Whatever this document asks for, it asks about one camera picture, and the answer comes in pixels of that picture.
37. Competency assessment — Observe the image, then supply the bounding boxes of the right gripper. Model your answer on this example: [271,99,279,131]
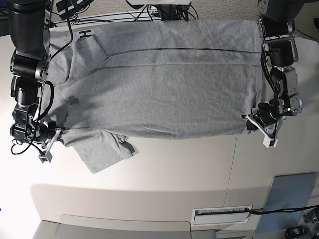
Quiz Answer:
[10,104,66,156]

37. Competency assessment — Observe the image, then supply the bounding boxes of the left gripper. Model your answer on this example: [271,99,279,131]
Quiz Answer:
[241,99,286,139]

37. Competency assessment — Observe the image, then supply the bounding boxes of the grey T-shirt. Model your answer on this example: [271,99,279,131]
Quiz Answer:
[42,19,263,173]

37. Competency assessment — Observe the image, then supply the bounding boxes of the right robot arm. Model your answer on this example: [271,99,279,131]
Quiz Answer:
[7,0,63,162]

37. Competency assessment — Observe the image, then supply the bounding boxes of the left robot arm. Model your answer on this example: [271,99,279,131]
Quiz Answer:
[242,0,305,147]

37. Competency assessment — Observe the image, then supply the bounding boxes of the blue-grey flat panel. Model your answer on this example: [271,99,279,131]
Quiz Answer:
[255,172,318,234]

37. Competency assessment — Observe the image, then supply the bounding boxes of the black box bottom right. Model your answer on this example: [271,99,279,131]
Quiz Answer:
[285,226,310,239]

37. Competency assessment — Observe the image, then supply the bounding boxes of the black device with label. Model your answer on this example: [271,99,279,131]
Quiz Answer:
[55,0,74,20]

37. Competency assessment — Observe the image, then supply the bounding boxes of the black central stand base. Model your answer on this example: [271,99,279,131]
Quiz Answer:
[152,4,191,21]

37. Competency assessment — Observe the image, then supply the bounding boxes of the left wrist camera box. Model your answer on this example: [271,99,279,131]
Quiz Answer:
[263,136,278,148]

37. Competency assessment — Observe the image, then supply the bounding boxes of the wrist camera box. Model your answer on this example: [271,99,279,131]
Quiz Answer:
[263,136,278,148]
[38,152,52,164]

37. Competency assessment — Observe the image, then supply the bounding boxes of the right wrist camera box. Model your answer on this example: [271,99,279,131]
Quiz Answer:
[38,152,52,164]

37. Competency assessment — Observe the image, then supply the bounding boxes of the black cable on table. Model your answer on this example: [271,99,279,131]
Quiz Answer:
[245,206,319,215]

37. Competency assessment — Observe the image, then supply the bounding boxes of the white cable grommet tray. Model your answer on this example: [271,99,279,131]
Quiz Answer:
[191,205,253,226]

